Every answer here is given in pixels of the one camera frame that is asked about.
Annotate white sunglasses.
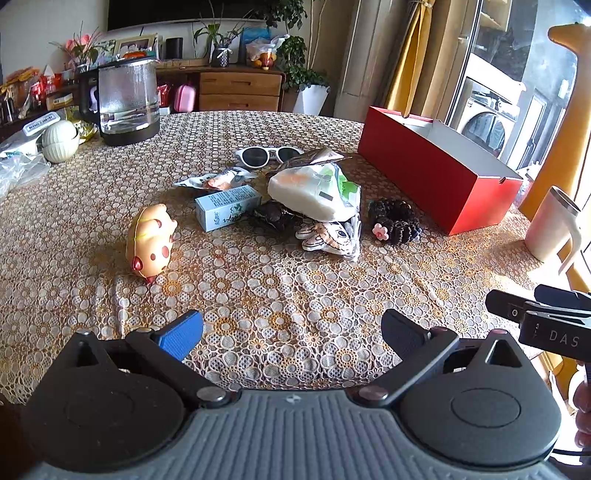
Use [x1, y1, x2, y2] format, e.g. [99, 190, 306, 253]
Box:
[235, 146, 304, 169]

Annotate yellow pig toy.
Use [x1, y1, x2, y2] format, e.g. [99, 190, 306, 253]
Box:
[125, 204, 177, 285]

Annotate white tumbler with handle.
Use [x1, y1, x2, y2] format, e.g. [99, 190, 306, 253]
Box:
[525, 186, 583, 274]

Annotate black cylinder speaker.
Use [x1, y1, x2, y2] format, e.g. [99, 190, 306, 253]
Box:
[165, 37, 183, 60]

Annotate white round melon object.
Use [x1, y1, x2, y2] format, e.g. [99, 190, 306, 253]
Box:
[41, 120, 79, 164]

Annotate wooden sideboard cabinet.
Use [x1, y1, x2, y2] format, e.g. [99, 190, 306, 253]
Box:
[45, 64, 288, 114]

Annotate yellow curtain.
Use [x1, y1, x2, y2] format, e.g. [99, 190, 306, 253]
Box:
[384, 0, 435, 116]

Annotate lace flower tablecloth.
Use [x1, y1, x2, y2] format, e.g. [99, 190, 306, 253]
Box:
[1, 112, 567, 403]

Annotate black snack packet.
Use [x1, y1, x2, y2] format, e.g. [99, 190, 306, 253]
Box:
[249, 201, 297, 233]

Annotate cartoon face plush keychain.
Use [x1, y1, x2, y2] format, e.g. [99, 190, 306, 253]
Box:
[295, 215, 362, 262]

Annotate potted plant patterned pot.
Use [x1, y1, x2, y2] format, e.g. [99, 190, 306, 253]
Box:
[192, 20, 245, 68]

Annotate glass electric kettle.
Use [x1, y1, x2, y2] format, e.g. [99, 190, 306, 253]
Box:
[79, 57, 160, 147]

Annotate pink flower plant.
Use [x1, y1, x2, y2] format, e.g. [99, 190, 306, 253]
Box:
[49, 23, 102, 70]

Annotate picture frame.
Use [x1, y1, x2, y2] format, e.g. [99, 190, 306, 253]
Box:
[115, 34, 159, 59]

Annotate black hair scrunchie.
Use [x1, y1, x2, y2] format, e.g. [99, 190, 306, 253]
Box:
[369, 198, 422, 246]

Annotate white planter with plant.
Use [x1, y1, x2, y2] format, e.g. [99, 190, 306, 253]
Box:
[277, 36, 329, 116]

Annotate person's right hand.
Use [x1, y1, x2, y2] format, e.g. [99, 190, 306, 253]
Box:
[573, 382, 591, 449]

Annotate white tissue pack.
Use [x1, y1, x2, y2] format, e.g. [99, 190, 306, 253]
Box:
[267, 162, 361, 222]

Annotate pink small case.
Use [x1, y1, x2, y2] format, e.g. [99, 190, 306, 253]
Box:
[173, 84, 197, 113]

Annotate washing machine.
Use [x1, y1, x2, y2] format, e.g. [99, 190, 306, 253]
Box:
[451, 77, 520, 158]

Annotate bag of fruit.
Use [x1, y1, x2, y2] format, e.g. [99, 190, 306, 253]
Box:
[245, 34, 290, 71]

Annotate light blue small carton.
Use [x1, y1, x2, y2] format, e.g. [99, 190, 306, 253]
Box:
[195, 185, 262, 232]

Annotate red cardboard box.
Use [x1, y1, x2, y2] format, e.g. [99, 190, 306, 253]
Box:
[358, 106, 522, 235]

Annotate wooden giraffe chair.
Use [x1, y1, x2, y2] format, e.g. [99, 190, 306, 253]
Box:
[519, 22, 591, 292]

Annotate white orange snack sachet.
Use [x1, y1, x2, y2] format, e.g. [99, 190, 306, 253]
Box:
[174, 166, 256, 192]

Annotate black television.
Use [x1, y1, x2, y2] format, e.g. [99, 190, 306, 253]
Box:
[107, 0, 270, 31]

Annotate clear plastic bag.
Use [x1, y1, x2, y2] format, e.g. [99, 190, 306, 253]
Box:
[0, 138, 50, 198]

